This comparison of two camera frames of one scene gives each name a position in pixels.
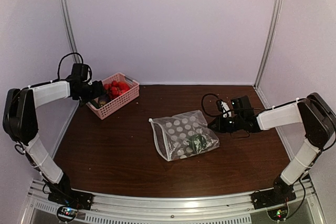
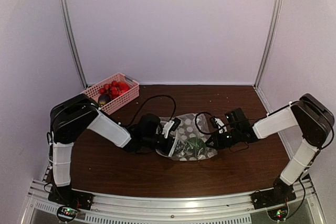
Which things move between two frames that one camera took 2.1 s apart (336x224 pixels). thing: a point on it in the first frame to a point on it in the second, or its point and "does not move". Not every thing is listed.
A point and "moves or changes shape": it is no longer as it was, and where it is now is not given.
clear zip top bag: x=184 y=134 moves or changes shape
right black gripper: x=220 y=126 to x=217 y=141
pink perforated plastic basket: x=113 y=105 does not move
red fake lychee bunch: x=115 y=88 does not move
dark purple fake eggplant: x=103 y=99 does not move
